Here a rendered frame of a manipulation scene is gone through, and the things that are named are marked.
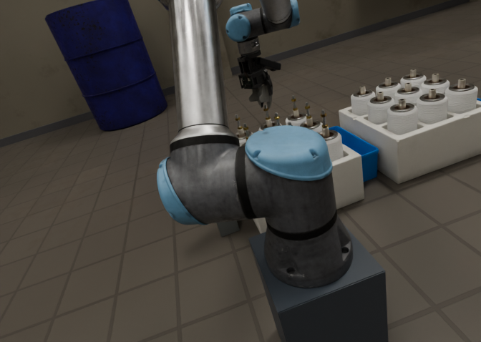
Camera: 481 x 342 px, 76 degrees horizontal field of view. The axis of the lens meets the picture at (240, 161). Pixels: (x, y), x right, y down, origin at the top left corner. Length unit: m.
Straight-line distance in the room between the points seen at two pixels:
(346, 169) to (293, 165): 0.67
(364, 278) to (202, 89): 0.39
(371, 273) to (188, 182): 0.31
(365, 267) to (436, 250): 0.48
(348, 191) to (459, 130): 0.45
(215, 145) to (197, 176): 0.05
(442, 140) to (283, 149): 0.92
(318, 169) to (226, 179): 0.13
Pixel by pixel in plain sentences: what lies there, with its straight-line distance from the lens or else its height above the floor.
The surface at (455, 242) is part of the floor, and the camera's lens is 1.04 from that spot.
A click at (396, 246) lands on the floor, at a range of 1.01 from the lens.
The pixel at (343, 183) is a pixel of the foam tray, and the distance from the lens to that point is 1.09.
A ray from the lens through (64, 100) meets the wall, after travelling 3.69.
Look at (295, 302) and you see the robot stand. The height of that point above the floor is 0.30.
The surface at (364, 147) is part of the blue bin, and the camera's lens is 1.30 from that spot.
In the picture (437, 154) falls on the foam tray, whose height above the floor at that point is 0.07.
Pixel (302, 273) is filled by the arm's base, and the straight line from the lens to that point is 0.51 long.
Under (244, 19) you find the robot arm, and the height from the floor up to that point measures 0.66.
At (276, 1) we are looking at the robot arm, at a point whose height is 0.69.
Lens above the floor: 0.72
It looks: 27 degrees down
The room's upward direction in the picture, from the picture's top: 16 degrees counter-clockwise
